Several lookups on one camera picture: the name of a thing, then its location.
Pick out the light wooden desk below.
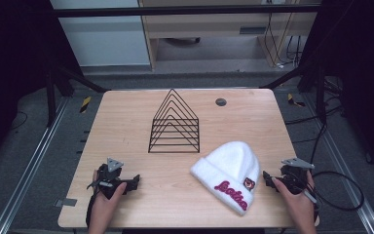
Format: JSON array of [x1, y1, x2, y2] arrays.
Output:
[[138, 0, 320, 70]]

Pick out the person's right hand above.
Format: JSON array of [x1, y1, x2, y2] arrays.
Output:
[[271, 170, 317, 223]]

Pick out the yellow black striped tape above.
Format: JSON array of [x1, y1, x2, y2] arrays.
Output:
[[79, 96, 93, 114], [286, 93, 307, 108]]

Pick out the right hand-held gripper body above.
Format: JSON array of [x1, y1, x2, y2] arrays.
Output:
[[280, 157, 318, 205]]

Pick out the black horizontal frame bar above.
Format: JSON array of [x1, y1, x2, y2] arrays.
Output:
[[52, 4, 321, 19]]

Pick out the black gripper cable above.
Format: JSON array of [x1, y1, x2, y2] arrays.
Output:
[[305, 171, 365, 213], [85, 180, 102, 229]]

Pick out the black wire triangular rack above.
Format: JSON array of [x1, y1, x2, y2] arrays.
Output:
[[147, 88, 202, 154]]

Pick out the white knitted beanie hat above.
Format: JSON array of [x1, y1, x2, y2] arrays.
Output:
[[189, 140, 261, 216]]

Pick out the bundle of hanging cables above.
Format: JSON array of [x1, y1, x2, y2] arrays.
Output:
[[263, 12, 304, 70]]

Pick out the person's left hand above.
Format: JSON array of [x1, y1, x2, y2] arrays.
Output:
[[92, 170, 128, 218]]

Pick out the white cabinet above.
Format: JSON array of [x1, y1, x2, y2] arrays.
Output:
[[50, 0, 152, 68]]

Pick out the grey tape patch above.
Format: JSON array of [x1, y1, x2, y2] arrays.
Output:
[[54, 197, 79, 208]]

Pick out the thin black floor cable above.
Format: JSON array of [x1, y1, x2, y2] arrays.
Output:
[[10, 110, 29, 132]]

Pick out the black curtain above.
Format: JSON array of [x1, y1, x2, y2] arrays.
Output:
[[298, 0, 374, 183], [0, 0, 86, 176]]

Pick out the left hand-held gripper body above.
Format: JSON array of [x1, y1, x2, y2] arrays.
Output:
[[94, 157, 127, 200]]

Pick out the aluminium floor rail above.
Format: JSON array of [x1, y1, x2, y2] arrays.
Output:
[[303, 93, 374, 234], [0, 97, 71, 234]]

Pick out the black metal stand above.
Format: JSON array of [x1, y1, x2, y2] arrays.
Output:
[[258, 59, 328, 125], [44, 63, 109, 129]]

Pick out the black floor cables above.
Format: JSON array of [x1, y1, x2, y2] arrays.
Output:
[[283, 76, 349, 164]]

